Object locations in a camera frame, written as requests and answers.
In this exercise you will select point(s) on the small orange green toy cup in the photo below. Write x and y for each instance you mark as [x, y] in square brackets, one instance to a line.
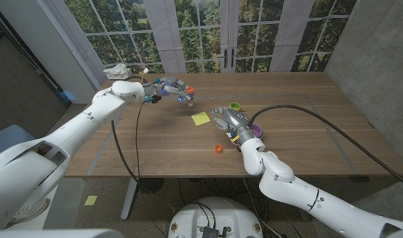
[235, 105]

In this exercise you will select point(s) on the small white connector plug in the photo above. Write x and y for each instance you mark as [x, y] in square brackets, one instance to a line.
[145, 70]

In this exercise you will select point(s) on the printed window backdrop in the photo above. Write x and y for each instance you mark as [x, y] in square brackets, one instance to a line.
[201, 33]

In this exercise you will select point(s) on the stacked purple yellow toy cups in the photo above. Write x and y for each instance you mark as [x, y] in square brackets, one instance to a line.
[257, 130]

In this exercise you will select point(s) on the tiny orange cap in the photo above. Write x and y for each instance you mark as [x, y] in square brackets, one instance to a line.
[218, 149]

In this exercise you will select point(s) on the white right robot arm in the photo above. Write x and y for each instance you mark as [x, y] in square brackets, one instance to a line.
[304, 195]

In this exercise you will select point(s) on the yellow sticky note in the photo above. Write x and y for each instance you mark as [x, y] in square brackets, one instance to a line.
[200, 118]
[90, 200]

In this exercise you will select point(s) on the glue stick with orange cap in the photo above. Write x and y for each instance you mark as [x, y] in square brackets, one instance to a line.
[190, 97]

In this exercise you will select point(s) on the yellow sticky note on floor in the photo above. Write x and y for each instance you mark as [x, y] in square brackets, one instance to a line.
[90, 200]

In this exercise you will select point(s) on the white robot torso base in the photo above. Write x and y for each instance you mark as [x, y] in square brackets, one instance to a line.
[218, 215]

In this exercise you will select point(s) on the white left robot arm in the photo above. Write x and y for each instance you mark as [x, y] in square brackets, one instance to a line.
[66, 145]

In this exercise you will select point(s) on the blue upholstered seat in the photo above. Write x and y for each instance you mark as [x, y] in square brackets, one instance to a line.
[6, 142]

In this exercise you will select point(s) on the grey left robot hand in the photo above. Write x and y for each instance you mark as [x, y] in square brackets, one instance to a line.
[170, 86]

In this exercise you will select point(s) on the crumpled white tissue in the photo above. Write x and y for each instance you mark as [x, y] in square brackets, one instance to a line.
[115, 68]

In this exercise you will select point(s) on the white table leg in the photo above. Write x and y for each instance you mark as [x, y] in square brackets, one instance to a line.
[129, 198]

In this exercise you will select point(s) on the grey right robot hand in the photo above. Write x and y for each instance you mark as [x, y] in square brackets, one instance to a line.
[233, 120]

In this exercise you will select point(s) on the white power strip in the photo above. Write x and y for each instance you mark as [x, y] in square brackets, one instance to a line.
[122, 75]

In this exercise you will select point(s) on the black round floor fixture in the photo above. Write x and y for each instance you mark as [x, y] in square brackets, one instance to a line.
[151, 185]

